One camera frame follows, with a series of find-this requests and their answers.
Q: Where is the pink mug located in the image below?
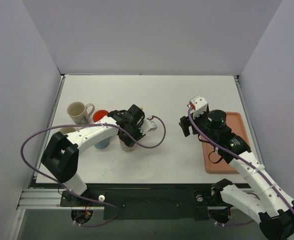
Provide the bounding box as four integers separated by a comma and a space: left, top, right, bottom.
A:
119, 139, 137, 152

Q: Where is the blue mug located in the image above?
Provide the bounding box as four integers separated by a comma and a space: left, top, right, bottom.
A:
94, 138, 110, 149

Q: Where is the orange mug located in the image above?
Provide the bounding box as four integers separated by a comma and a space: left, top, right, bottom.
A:
93, 110, 109, 122

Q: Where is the white patterned mug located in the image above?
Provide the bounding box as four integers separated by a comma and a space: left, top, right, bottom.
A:
67, 101, 95, 125

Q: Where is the beige patterned mug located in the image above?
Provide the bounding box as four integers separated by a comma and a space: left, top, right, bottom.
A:
59, 127, 77, 135

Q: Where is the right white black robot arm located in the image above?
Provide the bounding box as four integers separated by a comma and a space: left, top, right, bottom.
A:
179, 107, 294, 240

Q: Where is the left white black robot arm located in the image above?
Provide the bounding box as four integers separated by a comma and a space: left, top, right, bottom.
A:
41, 104, 145, 206

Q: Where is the pink plastic tray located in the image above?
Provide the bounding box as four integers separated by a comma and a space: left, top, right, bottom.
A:
201, 111, 249, 175

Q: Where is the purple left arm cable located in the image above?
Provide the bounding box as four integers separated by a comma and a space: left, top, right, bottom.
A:
20, 115, 167, 228

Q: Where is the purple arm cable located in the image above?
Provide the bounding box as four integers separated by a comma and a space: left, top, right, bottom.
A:
188, 104, 294, 240
20, 115, 167, 228

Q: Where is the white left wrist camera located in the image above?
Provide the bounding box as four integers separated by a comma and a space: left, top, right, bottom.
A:
140, 115, 157, 135

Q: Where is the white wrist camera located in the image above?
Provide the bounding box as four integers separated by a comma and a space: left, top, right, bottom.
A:
189, 95, 208, 119
140, 115, 157, 135

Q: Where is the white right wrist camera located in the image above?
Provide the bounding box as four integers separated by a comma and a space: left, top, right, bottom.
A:
189, 95, 208, 119

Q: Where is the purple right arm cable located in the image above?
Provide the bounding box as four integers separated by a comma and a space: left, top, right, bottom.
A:
188, 104, 294, 240

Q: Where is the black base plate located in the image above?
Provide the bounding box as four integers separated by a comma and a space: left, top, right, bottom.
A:
60, 183, 232, 223

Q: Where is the aluminium rail frame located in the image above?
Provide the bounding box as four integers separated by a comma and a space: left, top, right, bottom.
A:
18, 74, 263, 240

